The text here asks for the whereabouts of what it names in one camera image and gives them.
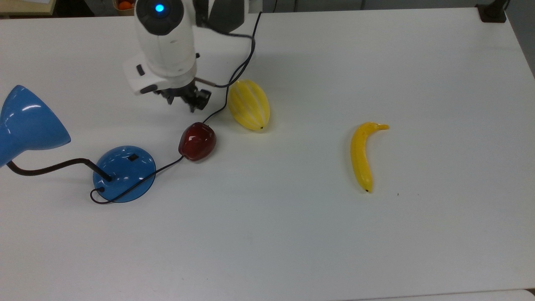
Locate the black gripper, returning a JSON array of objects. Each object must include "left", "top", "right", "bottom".
[{"left": 153, "top": 79, "right": 212, "bottom": 113}]

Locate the blue desk lamp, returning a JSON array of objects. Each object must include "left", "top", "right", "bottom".
[{"left": 0, "top": 85, "right": 156, "bottom": 204}]

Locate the red toy apple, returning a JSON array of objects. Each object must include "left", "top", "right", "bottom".
[{"left": 178, "top": 122, "right": 217, "bottom": 161}]

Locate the yellow striped toy melon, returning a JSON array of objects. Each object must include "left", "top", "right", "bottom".
[{"left": 228, "top": 79, "right": 271, "bottom": 131}]

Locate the basket with orange fruit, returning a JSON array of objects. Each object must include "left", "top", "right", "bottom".
[{"left": 112, "top": 0, "right": 137, "bottom": 16}]

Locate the wooden side table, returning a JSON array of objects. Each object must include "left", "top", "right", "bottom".
[{"left": 0, "top": 0, "right": 57, "bottom": 17}]

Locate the yellow toy banana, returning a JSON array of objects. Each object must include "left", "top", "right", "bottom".
[{"left": 350, "top": 122, "right": 390, "bottom": 193}]

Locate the black corner clamp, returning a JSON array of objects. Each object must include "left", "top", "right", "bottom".
[{"left": 476, "top": 0, "right": 509, "bottom": 23}]

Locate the black lamp power cable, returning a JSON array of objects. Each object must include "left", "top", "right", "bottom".
[{"left": 90, "top": 12, "right": 263, "bottom": 205}]

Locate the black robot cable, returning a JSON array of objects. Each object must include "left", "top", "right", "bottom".
[{"left": 194, "top": 17, "right": 256, "bottom": 88}]

